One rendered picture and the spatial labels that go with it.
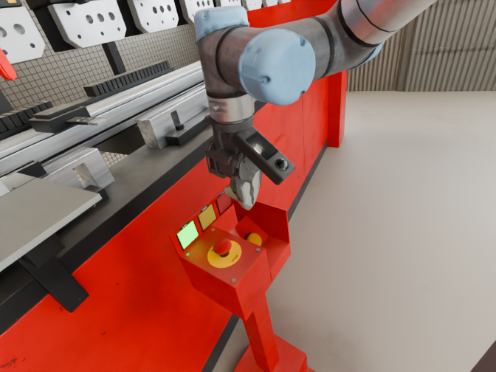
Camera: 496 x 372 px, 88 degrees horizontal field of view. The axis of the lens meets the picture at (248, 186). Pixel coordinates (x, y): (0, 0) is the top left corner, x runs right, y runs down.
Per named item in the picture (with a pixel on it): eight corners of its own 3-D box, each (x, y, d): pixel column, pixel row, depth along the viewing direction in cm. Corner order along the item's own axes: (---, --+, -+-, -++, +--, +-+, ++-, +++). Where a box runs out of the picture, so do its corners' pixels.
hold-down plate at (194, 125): (180, 145, 79) (177, 136, 78) (167, 145, 82) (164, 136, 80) (229, 110, 100) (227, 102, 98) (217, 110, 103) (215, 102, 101)
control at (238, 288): (246, 322, 54) (228, 267, 43) (193, 288, 62) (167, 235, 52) (291, 254, 66) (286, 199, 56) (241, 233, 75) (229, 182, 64)
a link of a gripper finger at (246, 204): (232, 201, 59) (226, 168, 53) (253, 210, 56) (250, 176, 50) (224, 209, 57) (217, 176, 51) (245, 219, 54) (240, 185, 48)
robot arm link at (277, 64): (345, 18, 27) (283, 14, 35) (257, 40, 24) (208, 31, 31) (338, 91, 32) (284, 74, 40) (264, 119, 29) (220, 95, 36)
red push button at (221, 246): (226, 266, 52) (222, 254, 50) (212, 258, 54) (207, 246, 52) (238, 252, 54) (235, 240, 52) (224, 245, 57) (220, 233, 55)
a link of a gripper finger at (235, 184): (245, 190, 54) (241, 155, 49) (252, 193, 53) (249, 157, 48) (232, 204, 51) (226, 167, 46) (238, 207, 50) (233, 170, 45)
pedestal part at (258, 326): (271, 376, 91) (246, 285, 61) (257, 365, 94) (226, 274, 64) (279, 359, 95) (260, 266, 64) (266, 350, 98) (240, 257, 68)
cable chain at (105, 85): (97, 97, 100) (91, 85, 97) (87, 97, 102) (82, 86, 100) (170, 68, 130) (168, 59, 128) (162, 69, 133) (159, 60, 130)
